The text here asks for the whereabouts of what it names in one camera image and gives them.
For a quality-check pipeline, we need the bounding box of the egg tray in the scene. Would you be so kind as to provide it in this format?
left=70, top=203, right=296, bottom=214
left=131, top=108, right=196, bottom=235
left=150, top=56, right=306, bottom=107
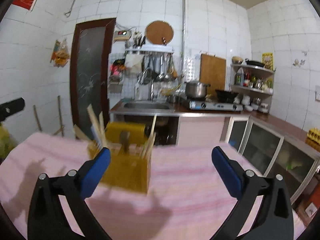
left=307, top=128, right=320, bottom=144

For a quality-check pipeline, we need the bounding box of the hanging utensil rack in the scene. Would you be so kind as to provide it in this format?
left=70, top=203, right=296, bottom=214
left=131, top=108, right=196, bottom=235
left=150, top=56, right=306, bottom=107
left=124, top=44, right=177, bottom=82

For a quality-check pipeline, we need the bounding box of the corner wall shelf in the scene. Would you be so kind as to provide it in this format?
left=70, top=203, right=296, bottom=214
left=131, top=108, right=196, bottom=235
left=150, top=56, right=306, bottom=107
left=229, top=64, right=276, bottom=114

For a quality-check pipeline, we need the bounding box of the round woven tray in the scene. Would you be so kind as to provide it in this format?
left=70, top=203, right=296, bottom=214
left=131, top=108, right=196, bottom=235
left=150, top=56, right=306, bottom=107
left=145, top=21, right=174, bottom=45

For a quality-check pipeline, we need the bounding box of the wooden cutting board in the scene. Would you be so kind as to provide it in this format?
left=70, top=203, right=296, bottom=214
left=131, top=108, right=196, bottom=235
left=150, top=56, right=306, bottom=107
left=200, top=54, right=226, bottom=94

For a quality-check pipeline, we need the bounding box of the gas stove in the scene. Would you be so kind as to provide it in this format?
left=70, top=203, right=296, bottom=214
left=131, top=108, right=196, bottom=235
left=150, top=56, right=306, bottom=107
left=180, top=97, right=244, bottom=112

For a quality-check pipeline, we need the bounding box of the orange hanging plastic bag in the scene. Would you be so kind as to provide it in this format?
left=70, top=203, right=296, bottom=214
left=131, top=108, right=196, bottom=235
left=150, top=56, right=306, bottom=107
left=49, top=38, right=70, bottom=67

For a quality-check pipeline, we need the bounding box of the steel cooking pot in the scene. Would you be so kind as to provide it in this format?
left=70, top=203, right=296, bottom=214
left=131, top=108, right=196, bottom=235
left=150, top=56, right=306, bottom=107
left=185, top=81, right=211, bottom=99

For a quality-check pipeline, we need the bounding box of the dark brown door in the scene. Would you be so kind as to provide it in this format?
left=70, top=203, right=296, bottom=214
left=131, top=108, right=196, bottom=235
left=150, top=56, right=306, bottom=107
left=69, top=18, right=116, bottom=139

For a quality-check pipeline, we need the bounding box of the yellow slotted utensil holder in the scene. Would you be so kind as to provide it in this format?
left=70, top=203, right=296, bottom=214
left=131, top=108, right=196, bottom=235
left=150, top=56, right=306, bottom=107
left=100, top=122, right=152, bottom=194

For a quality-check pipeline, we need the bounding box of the steel sink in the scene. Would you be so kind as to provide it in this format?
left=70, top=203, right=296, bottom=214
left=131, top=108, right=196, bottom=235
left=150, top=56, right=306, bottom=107
left=110, top=100, right=175, bottom=126

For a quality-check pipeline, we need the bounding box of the wooden chopstick middle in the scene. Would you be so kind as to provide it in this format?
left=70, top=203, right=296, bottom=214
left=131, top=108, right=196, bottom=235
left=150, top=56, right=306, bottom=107
left=141, top=114, right=157, bottom=159

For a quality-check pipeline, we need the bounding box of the wooden chopstick beside spoon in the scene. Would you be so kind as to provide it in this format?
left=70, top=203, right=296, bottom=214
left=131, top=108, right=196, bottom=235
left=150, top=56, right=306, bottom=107
left=143, top=132, right=156, bottom=159

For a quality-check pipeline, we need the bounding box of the yellow wall poster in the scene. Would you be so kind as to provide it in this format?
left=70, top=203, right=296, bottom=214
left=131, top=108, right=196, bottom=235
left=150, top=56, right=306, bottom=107
left=261, top=53, right=274, bottom=71

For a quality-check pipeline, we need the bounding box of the yellow plastic bag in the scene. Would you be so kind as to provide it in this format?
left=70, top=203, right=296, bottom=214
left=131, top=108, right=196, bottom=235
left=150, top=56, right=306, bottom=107
left=0, top=124, right=17, bottom=161

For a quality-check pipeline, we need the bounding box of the black wok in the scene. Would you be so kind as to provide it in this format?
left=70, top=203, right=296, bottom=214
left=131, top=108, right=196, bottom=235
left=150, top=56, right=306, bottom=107
left=215, top=89, right=238, bottom=103

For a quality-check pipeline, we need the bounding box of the grey metal spoon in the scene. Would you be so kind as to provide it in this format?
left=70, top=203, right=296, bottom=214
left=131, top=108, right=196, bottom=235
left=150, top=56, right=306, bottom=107
left=119, top=131, right=130, bottom=154

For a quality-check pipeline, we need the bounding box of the wooden chopstick far left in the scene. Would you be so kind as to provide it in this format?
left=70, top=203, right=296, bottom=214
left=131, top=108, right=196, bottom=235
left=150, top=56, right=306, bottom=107
left=87, top=104, right=103, bottom=148

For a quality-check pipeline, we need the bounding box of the pink striped tablecloth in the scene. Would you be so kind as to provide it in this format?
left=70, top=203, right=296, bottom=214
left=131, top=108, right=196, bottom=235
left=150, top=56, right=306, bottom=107
left=1, top=133, right=236, bottom=239

